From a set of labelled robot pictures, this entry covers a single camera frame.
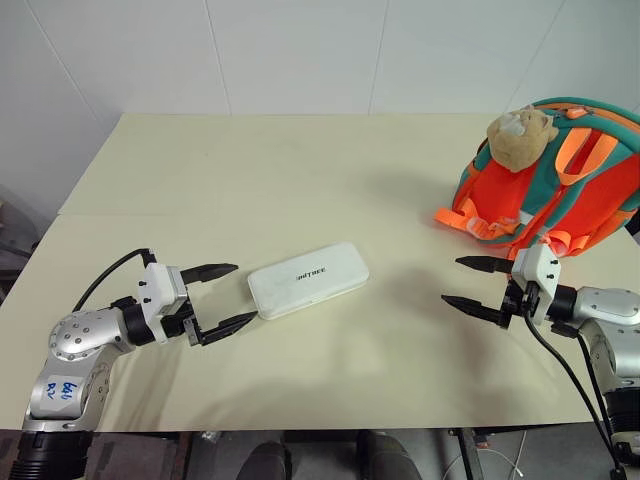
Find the orange and teal backpack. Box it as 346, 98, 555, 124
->
432, 96, 640, 262

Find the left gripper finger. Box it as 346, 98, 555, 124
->
198, 310, 259, 348
179, 261, 239, 288

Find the white rectangular case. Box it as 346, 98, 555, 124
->
246, 241, 372, 321

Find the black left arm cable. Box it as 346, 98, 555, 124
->
72, 246, 154, 311

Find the tan plush animal head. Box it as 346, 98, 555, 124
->
486, 105, 561, 174

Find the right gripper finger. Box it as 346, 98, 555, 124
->
440, 294, 510, 330
454, 255, 517, 276

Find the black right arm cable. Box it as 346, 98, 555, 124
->
522, 307, 626, 480

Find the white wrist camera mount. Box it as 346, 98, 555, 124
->
510, 243, 562, 324
136, 261, 190, 346

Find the white floor cable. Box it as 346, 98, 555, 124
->
479, 428, 532, 480

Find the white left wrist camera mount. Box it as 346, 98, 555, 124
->
136, 261, 190, 346

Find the black metal table leg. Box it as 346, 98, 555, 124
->
455, 427, 485, 480

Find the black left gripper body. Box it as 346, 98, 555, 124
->
160, 298, 207, 350

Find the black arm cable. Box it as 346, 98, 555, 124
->
72, 246, 154, 311
522, 307, 626, 480

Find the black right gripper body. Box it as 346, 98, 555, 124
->
501, 277, 544, 330

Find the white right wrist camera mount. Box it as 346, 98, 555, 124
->
510, 243, 562, 324

